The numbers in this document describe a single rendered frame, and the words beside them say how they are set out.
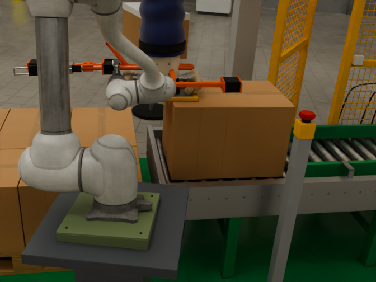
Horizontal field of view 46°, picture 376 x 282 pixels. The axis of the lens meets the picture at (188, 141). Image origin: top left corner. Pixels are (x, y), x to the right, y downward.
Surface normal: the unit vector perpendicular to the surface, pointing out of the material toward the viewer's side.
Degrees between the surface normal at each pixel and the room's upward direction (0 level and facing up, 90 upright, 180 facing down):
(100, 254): 0
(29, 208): 90
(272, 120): 90
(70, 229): 4
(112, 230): 4
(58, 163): 72
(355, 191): 90
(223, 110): 90
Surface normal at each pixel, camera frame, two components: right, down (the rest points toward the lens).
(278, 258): 0.17, 0.44
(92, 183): -0.04, 0.45
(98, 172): -0.07, 0.22
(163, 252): 0.06, -0.90
